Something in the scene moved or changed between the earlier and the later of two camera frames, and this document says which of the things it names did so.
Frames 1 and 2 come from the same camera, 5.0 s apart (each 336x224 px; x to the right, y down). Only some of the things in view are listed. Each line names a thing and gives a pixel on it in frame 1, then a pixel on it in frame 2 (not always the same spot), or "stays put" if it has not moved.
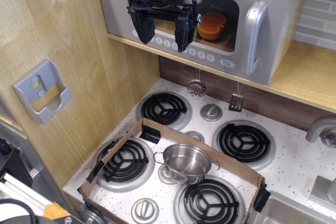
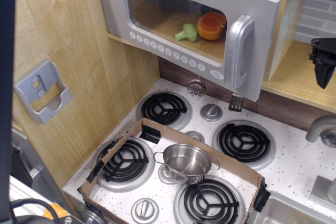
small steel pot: [185, 163] stays put
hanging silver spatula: [236, 103] stays put
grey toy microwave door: [218, 40] to [263, 9]
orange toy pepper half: [210, 25] stays put
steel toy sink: [279, 209] stays put
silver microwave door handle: [249, 60] to [239, 33]
